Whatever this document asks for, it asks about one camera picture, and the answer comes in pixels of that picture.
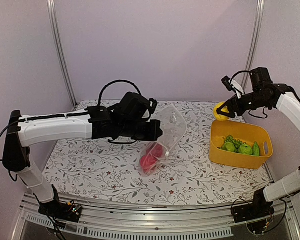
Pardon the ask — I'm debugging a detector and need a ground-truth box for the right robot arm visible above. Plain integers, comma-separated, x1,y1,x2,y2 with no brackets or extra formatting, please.
216,67,300,221

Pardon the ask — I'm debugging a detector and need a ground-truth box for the clear zip top bag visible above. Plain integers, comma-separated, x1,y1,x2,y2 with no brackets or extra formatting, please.
139,104,187,176

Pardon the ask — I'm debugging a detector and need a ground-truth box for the green grapes bunch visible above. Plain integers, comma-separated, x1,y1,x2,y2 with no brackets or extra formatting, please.
223,135,243,149

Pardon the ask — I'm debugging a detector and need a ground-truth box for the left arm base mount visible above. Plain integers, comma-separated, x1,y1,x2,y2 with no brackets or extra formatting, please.
38,200,83,223

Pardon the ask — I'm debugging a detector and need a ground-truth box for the yellow lemon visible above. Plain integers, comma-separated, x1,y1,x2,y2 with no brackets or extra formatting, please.
213,101,230,122

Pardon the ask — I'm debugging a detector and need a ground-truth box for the right aluminium post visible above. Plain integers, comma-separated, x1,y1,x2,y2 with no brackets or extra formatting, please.
241,0,266,88

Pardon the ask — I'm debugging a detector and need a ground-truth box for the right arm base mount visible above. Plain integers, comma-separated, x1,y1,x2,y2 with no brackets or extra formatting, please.
230,198,275,235

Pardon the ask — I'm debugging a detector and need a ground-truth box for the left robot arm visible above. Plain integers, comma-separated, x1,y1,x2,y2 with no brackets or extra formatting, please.
2,92,163,217

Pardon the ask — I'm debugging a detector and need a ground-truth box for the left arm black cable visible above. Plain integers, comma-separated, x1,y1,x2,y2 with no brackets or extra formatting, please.
97,79,143,108

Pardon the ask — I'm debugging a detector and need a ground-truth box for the red apple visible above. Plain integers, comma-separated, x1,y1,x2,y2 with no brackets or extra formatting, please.
149,143,164,158
139,155,158,175

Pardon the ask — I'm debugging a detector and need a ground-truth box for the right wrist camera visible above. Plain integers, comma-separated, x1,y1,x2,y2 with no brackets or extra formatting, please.
221,76,245,99

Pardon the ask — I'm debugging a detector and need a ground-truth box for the left aluminium post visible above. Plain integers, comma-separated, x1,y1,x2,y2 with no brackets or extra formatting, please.
46,0,78,107

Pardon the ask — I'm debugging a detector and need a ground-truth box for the yellow plastic basket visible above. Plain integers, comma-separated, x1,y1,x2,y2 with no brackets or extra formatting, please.
209,120,273,169

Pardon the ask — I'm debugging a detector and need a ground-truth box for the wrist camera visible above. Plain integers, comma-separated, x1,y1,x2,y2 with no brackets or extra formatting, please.
146,98,158,119
221,76,245,99

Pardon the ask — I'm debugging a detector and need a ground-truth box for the floral tablecloth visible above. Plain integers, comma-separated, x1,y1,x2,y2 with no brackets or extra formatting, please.
43,101,272,205

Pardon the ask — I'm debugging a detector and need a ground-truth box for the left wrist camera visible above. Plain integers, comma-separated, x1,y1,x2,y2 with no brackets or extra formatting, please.
146,98,158,119

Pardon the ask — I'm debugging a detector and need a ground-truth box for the aluminium front rail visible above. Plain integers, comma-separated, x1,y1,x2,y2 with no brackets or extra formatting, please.
11,193,300,240

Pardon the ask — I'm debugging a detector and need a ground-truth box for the green cucumber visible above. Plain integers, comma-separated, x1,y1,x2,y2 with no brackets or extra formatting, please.
252,141,261,157

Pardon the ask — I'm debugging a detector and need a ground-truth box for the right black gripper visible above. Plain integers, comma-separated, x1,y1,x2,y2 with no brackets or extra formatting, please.
217,90,271,119

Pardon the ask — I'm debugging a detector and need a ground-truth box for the aluminium post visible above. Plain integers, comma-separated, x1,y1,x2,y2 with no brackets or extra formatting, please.
46,0,78,107
241,0,266,88

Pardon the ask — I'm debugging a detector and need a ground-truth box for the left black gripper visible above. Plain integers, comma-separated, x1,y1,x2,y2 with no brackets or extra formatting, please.
118,119,163,141

